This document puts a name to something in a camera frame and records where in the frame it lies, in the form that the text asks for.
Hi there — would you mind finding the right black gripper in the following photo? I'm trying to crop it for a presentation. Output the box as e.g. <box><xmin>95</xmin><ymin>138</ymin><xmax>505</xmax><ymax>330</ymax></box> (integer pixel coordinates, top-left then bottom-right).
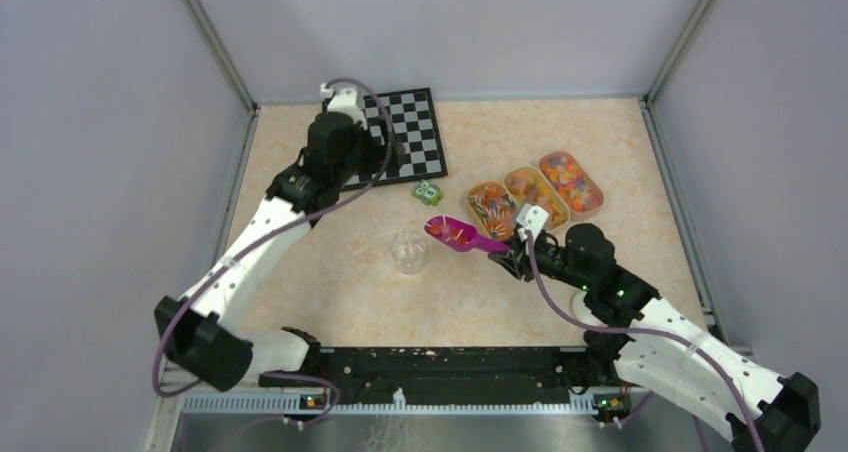
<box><xmin>489</xmin><ymin>230</ymin><xmax>592</xmax><ymax>291</ymax></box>

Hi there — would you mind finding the magenta plastic scoop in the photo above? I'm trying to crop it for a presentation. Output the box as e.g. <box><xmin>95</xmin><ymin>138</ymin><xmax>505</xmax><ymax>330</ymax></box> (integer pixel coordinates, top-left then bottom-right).
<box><xmin>424</xmin><ymin>215</ymin><xmax>509</xmax><ymax>254</ymax></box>

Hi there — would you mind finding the clear plastic cup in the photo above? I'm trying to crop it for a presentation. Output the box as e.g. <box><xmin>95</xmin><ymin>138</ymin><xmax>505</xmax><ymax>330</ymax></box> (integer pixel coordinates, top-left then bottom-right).
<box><xmin>390</xmin><ymin>230</ymin><xmax>428</xmax><ymax>275</ymax></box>

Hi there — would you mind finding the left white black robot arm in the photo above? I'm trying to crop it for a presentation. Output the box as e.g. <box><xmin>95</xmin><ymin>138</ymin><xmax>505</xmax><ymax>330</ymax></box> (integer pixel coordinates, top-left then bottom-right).
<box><xmin>152</xmin><ymin>110</ymin><xmax>404</xmax><ymax>397</ymax></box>

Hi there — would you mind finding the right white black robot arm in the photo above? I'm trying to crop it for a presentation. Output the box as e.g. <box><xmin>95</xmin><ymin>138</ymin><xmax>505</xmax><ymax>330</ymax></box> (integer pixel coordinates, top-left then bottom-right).
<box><xmin>488</xmin><ymin>223</ymin><xmax>821</xmax><ymax>451</ymax></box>

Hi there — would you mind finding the tray with orange wrapped candies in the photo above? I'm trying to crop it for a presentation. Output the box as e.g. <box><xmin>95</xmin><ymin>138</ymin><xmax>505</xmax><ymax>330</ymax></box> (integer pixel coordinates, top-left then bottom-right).
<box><xmin>467</xmin><ymin>181</ymin><xmax>519</xmax><ymax>241</ymax></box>

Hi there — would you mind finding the tray with yellow gummy candies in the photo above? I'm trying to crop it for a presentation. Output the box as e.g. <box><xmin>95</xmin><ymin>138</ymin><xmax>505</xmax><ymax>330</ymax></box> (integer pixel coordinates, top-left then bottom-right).
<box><xmin>503</xmin><ymin>166</ymin><xmax>571</xmax><ymax>230</ymax></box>

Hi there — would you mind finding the tray with mixed colourful candies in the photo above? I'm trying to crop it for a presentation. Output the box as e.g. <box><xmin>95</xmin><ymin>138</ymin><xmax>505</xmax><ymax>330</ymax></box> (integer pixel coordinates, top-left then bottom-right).
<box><xmin>538</xmin><ymin>151</ymin><xmax>605</xmax><ymax>221</ymax></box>

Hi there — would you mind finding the black white chessboard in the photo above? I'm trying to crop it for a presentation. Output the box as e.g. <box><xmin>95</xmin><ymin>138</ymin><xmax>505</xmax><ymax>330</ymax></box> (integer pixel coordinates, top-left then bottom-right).
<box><xmin>378</xmin><ymin>88</ymin><xmax>448</xmax><ymax>192</ymax></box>

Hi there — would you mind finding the white round lid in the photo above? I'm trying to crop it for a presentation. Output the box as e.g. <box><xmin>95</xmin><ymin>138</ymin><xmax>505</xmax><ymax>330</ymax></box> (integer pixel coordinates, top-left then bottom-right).
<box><xmin>570</xmin><ymin>292</ymin><xmax>597</xmax><ymax>325</ymax></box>

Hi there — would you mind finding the green owl toy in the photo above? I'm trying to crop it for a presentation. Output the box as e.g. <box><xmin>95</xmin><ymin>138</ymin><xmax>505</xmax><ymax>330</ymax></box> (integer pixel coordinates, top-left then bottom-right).
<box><xmin>412</xmin><ymin>180</ymin><xmax>444</xmax><ymax>206</ymax></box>

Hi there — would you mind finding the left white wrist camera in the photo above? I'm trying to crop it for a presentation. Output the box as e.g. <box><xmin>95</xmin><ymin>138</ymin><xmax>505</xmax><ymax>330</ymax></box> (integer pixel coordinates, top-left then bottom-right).
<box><xmin>320</xmin><ymin>82</ymin><xmax>367</xmax><ymax>129</ymax></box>

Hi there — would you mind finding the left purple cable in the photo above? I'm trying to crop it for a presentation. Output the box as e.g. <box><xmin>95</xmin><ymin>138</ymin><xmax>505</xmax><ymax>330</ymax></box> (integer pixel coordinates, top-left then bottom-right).
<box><xmin>150</xmin><ymin>77</ymin><xmax>399</xmax><ymax>430</ymax></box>

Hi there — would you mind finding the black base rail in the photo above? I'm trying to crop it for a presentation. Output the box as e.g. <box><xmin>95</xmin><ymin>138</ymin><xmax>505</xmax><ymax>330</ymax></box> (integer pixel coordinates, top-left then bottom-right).
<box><xmin>258</xmin><ymin>346</ymin><xmax>638</xmax><ymax>412</ymax></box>

